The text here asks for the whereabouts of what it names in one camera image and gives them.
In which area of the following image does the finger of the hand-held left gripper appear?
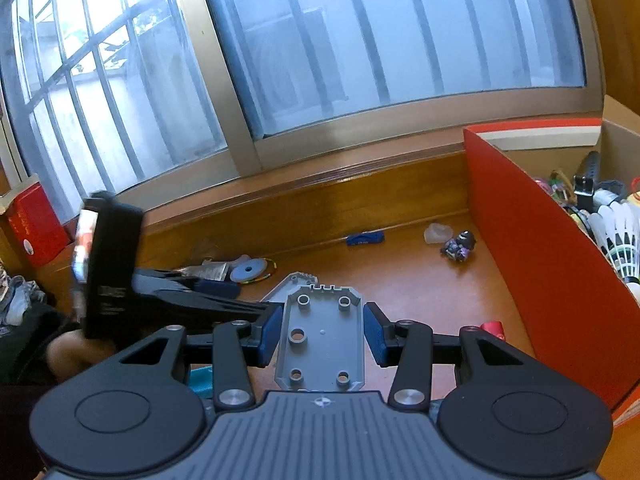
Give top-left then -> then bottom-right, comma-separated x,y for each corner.
130,289 -> 274,335
132,268 -> 240,301

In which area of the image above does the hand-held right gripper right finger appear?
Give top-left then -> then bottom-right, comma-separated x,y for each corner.
363,302 -> 529,412

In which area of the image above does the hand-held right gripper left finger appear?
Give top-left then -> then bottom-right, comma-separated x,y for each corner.
119,304 -> 287,412

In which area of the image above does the grey studded plastic plate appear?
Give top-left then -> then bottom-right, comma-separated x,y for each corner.
273,283 -> 369,394

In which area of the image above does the person's left forearm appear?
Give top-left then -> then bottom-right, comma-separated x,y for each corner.
46,331 -> 122,387

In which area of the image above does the wooden desktop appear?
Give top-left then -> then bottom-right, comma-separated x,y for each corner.
34,149 -> 632,413

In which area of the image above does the silver foil packet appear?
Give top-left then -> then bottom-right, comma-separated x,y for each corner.
179,260 -> 242,282

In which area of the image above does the blue round disc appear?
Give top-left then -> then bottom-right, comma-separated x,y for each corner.
229,259 -> 269,284

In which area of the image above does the teal plastic piece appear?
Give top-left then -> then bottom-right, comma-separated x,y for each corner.
189,366 -> 217,397

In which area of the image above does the small red carton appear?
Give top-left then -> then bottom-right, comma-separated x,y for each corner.
6,181 -> 71,267

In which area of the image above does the denim cloth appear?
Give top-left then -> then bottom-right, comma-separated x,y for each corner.
0,267 -> 47,333

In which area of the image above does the clear plastic piece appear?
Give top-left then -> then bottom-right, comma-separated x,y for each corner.
423,223 -> 454,245

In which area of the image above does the small purple black toy figure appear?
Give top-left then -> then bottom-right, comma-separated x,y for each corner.
439,229 -> 479,263

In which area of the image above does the red cardboard box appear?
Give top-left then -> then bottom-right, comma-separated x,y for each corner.
462,94 -> 640,428

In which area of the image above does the sliding window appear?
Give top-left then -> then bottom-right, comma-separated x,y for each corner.
0,0 -> 607,213

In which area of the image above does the black watch strap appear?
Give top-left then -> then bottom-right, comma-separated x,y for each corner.
572,150 -> 601,212

